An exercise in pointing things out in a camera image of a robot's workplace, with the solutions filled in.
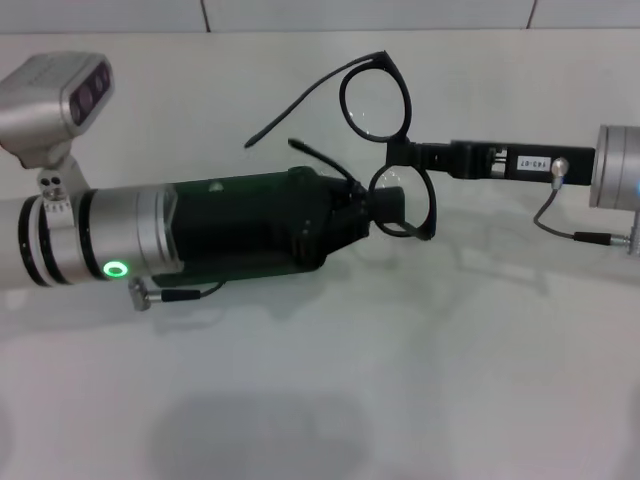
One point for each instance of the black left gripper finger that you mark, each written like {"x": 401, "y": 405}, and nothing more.
{"x": 392, "y": 196}
{"x": 390, "y": 215}

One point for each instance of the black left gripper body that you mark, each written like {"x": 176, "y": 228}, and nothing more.
{"x": 250, "y": 225}

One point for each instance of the green glasses case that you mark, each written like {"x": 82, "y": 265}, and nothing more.
{"x": 240, "y": 270}

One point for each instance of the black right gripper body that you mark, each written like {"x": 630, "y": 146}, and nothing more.
{"x": 475, "y": 160}

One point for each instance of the black round glasses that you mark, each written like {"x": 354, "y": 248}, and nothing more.
{"x": 431, "y": 210}

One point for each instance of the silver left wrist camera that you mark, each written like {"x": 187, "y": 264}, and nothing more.
{"x": 40, "y": 100}

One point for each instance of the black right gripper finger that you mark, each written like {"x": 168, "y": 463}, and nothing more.
{"x": 400, "y": 153}

